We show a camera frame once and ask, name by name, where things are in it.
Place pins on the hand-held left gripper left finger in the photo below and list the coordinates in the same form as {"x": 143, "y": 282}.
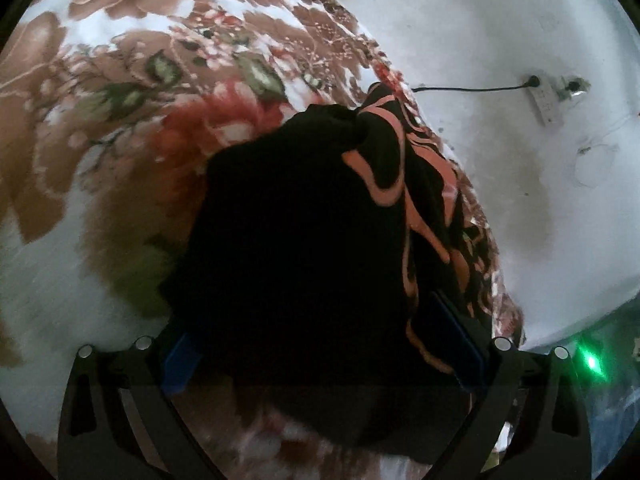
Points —
{"x": 181, "y": 362}

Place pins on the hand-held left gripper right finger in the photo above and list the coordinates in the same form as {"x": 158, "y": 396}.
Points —
{"x": 457, "y": 342}

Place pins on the black garment with orange print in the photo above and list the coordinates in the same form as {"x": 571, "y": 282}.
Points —
{"x": 300, "y": 240}

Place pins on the white power strip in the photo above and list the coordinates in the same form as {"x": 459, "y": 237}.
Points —
{"x": 544, "y": 102}

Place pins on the floral blanket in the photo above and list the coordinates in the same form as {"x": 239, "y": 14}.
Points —
{"x": 100, "y": 110}

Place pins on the white plug adapter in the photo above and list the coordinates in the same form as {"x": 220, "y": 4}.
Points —
{"x": 574, "y": 87}

